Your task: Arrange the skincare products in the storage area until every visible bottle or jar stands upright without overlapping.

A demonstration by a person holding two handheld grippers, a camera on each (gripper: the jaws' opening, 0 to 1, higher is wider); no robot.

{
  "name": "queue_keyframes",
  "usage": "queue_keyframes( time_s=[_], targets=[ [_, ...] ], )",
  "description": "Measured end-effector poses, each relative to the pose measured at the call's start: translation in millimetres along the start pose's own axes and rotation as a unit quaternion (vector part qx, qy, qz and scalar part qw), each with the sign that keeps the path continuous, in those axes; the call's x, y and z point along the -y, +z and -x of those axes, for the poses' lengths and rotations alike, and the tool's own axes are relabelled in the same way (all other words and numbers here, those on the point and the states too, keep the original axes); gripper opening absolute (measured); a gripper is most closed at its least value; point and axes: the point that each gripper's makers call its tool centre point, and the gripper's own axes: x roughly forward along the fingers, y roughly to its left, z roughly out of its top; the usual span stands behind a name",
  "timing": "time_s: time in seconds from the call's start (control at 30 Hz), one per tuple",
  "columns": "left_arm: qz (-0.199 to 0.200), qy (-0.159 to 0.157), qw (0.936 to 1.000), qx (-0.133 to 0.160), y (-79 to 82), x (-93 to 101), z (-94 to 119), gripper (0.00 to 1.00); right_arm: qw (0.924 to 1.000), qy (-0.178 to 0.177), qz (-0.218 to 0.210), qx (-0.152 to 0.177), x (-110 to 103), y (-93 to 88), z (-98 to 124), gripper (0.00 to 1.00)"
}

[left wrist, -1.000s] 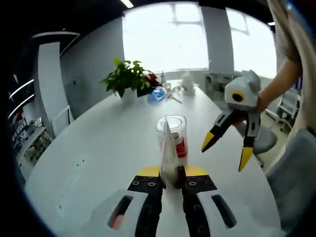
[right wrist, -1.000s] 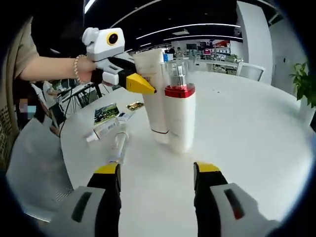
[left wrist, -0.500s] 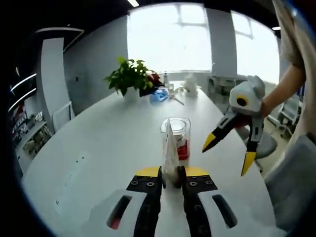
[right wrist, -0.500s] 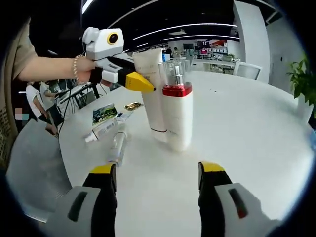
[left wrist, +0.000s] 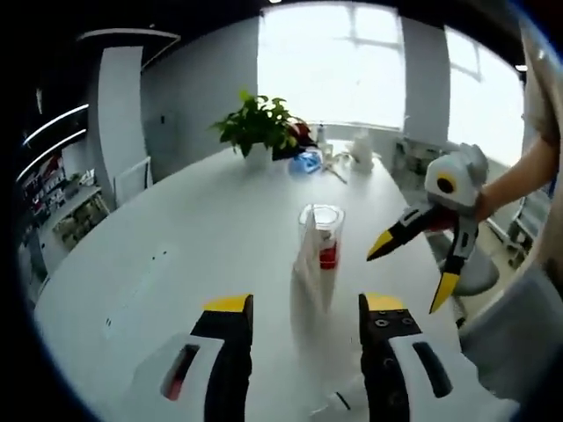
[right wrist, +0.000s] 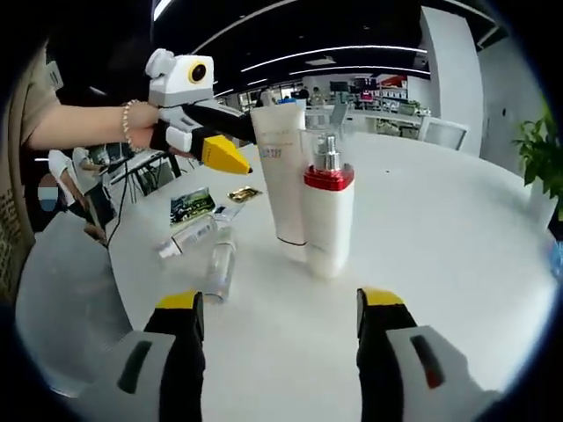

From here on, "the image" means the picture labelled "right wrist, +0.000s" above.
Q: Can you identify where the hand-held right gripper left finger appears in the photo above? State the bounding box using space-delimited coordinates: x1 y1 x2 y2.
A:
85 289 207 422

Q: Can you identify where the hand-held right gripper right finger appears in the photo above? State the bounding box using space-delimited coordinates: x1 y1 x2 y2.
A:
355 287 499 422

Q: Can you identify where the white skincare tube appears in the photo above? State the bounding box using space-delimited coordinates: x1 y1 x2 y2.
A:
251 105 309 261

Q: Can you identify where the white skincare bottle red collar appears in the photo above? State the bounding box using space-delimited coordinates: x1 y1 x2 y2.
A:
301 129 355 279

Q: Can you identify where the person's left hand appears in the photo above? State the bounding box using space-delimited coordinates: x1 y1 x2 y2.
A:
129 103 172 154

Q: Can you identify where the gold foil sachet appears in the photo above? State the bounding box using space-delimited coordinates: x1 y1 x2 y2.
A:
227 186 261 204

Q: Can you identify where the black green packet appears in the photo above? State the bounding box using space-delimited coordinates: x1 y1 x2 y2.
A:
169 186 217 228

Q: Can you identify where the beige printed shirt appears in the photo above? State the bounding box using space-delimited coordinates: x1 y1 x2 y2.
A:
3 39 63 309

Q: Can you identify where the blue cloth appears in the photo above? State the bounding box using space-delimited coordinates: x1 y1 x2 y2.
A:
548 239 563 283

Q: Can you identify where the white mesh chair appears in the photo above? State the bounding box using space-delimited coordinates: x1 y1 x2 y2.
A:
420 118 470 153

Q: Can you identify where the green potted plant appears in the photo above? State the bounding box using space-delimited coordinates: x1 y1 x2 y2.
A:
511 107 563 223

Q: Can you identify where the bead bracelet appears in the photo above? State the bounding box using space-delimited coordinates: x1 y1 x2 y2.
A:
121 99 140 153

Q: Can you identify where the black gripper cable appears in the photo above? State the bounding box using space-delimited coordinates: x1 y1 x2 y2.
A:
104 151 135 251

